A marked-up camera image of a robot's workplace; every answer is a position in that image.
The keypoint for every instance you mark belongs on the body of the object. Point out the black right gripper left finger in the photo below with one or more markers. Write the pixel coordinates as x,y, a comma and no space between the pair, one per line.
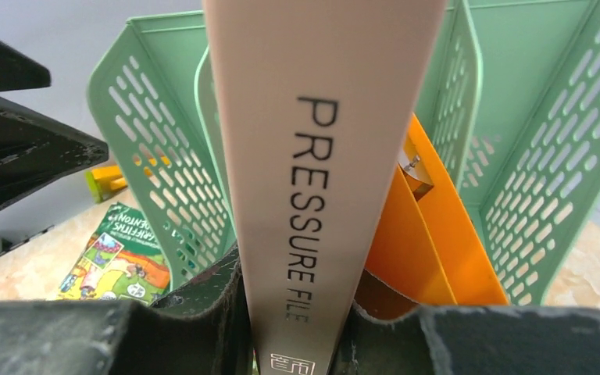
200,328

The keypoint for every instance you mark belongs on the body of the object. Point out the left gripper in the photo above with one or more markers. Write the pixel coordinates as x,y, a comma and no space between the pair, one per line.
36,150

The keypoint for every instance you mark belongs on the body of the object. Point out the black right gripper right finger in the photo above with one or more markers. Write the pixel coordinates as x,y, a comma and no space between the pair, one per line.
403,337

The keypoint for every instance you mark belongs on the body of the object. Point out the green file rack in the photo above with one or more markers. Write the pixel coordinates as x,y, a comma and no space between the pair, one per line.
511,103

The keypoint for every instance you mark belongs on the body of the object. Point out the beige pressure file folder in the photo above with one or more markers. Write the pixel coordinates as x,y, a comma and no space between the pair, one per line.
315,99

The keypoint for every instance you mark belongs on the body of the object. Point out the orange file folder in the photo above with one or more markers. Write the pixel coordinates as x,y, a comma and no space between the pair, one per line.
426,250

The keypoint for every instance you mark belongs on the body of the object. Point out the green children's book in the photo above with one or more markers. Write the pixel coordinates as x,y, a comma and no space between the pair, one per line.
121,260

